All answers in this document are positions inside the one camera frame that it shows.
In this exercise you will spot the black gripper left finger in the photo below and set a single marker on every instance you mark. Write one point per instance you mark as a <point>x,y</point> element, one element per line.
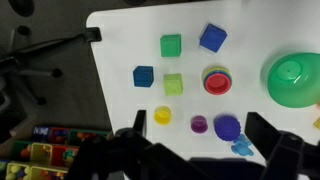
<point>140,121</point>

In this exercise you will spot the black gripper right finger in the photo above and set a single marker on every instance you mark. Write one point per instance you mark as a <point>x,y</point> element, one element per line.
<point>263,133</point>

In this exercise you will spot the small yellow cup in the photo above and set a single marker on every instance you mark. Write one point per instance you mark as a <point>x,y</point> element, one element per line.
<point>162,115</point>

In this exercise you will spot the large green bowl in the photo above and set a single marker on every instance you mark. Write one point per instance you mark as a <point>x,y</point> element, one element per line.
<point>295,80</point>

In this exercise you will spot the light blue toy figure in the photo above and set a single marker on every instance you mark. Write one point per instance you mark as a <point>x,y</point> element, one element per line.
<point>242,147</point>

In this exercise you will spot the violet scalloped cup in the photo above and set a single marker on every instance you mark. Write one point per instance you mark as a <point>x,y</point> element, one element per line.
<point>227,128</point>

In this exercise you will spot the dark blue cube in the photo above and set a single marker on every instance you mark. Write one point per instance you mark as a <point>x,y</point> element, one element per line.
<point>143,76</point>

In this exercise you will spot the lime green cube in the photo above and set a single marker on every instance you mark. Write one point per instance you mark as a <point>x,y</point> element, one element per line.
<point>173,84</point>

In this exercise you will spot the yellow toy figure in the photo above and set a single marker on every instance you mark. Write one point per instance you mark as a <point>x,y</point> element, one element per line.
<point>317,123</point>

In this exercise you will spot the small purple cup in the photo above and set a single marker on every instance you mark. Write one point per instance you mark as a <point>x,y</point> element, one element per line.
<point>199,124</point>

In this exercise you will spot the stacked cups with red top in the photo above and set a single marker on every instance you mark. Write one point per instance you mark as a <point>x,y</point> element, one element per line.
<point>217,80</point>

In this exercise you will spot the colourful toy bin shelf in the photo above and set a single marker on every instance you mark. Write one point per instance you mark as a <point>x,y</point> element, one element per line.
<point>40,153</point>

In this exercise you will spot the black office chair base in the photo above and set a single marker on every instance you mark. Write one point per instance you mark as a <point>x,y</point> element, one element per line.
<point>50,45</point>

